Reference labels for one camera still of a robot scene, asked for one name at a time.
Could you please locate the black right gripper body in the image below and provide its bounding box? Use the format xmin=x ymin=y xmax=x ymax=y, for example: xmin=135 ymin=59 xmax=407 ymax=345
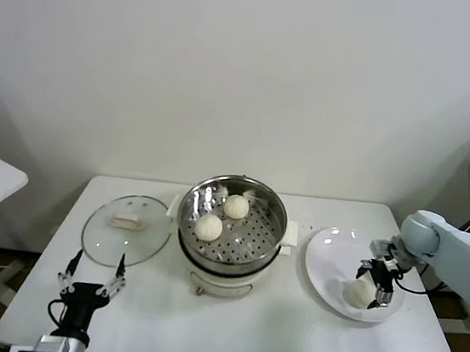
xmin=368 ymin=258 xmax=402 ymax=295

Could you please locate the round glass pot lid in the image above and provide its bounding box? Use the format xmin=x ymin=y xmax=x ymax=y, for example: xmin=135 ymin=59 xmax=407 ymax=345
xmin=77 ymin=189 xmax=177 ymax=275

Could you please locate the white electric pot base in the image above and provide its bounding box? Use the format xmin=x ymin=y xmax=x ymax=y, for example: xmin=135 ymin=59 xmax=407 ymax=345
xmin=169 ymin=220 xmax=295 ymax=309

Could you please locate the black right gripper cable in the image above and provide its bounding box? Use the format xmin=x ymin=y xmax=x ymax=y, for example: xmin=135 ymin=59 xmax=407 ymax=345
xmin=392 ymin=257 xmax=453 ymax=298

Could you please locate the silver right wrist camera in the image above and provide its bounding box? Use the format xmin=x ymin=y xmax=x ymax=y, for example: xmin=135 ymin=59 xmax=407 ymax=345
xmin=368 ymin=239 xmax=396 ymax=262

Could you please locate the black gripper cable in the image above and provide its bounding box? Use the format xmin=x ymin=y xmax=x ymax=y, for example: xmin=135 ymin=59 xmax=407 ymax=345
xmin=392 ymin=257 xmax=453 ymax=298
xmin=44 ymin=297 xmax=70 ymax=331

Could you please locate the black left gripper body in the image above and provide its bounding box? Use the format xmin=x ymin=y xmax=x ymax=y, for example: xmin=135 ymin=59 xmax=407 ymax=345
xmin=54 ymin=278 xmax=114 ymax=336

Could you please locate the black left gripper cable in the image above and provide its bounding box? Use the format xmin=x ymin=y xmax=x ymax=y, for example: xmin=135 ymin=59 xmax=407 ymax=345
xmin=44 ymin=297 xmax=70 ymax=331

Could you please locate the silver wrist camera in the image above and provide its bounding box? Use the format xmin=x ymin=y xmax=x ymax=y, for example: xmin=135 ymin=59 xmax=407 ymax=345
xmin=368 ymin=239 xmax=396 ymax=262
xmin=9 ymin=331 xmax=72 ymax=352

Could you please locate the stainless steel steamer basket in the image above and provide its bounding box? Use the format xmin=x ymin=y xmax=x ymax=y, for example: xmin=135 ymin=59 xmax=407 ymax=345
xmin=161 ymin=168 xmax=306 ymax=281

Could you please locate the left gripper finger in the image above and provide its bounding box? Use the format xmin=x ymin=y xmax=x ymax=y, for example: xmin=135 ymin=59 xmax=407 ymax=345
xmin=54 ymin=246 xmax=83 ymax=297
xmin=97 ymin=249 xmax=132 ymax=302

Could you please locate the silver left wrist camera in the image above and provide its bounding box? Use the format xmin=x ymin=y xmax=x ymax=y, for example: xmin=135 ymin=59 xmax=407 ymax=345
xmin=9 ymin=331 xmax=72 ymax=352

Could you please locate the white steamed baozi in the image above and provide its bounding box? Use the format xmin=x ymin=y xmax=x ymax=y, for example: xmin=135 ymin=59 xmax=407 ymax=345
xmin=341 ymin=277 xmax=377 ymax=310
xmin=221 ymin=192 xmax=252 ymax=222
xmin=192 ymin=212 xmax=226 ymax=244

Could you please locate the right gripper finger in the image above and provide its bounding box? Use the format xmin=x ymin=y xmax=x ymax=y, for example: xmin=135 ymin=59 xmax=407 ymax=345
xmin=365 ymin=286 xmax=394 ymax=314
xmin=353 ymin=257 xmax=375 ymax=283

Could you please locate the white round plate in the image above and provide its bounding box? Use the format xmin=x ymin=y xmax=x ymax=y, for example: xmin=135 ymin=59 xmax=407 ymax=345
xmin=295 ymin=222 xmax=413 ymax=328

